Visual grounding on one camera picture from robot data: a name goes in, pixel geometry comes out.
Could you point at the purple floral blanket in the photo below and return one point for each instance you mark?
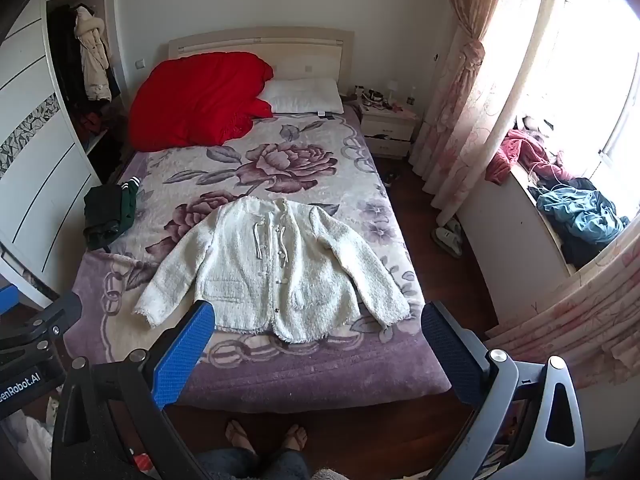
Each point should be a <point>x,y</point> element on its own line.
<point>280,170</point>

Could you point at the small white table lamp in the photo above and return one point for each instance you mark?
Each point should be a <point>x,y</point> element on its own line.
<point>393,89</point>

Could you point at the dark shoe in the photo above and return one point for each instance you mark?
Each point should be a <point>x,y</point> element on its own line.
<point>391,178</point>

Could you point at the person's right foot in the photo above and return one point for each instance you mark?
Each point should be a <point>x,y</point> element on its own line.
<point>295,440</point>

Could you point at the blue clothes pile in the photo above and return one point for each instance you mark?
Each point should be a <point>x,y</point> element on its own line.
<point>582,215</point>

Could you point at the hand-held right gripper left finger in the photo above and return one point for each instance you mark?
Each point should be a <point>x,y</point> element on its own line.
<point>184,355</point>

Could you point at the pink floral curtain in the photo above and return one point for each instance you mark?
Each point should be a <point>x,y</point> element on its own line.
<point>590,320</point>
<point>470,90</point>

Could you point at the red quilt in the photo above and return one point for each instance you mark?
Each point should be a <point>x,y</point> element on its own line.
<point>200,100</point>

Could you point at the white pillow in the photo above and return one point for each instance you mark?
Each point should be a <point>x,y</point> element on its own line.
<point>302,96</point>

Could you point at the white nightstand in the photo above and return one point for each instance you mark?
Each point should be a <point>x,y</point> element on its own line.
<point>387,130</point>

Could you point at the dark green folded clothes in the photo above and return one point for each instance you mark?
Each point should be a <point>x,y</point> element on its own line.
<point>107,210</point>

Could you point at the person's left foot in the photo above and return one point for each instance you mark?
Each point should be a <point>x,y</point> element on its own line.
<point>238,437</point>

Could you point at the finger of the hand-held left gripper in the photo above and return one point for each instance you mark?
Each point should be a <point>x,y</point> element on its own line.
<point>47,315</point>

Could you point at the person's foot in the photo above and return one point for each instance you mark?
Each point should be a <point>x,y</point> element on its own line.
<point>295,440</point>
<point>238,437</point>

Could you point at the white fuzzy jacket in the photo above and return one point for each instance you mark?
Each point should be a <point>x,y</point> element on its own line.
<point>280,270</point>

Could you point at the pink clothes pile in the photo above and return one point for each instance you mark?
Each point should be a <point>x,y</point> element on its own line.
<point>522,152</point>

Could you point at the person's jeans legs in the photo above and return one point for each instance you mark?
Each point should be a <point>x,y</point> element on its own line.
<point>250,465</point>

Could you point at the white slipper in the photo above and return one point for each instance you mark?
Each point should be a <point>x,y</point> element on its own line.
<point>454,225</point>
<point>446,242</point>

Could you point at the white window sill cabinet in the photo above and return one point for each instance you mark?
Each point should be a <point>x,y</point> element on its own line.
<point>510,245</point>

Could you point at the beige hanging coat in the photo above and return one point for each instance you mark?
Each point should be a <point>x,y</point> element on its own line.
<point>92,60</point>

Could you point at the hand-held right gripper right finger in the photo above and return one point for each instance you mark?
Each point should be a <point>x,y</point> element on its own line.
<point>450,355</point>

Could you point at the cream bed headboard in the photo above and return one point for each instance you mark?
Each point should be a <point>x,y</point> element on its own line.
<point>320,47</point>

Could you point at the white wardrobe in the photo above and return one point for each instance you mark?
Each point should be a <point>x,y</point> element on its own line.
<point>40,150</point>

